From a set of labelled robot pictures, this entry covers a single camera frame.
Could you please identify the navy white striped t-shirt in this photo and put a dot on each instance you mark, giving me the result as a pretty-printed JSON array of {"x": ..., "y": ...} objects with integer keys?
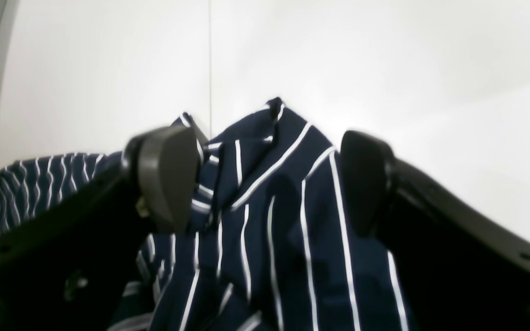
[{"x": 269, "y": 245}]

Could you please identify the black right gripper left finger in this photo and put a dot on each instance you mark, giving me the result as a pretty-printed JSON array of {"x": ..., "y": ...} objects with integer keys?
[{"x": 66, "y": 269}]

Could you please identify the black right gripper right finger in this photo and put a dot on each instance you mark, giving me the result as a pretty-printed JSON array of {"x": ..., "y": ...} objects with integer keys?
[{"x": 459, "y": 271}]

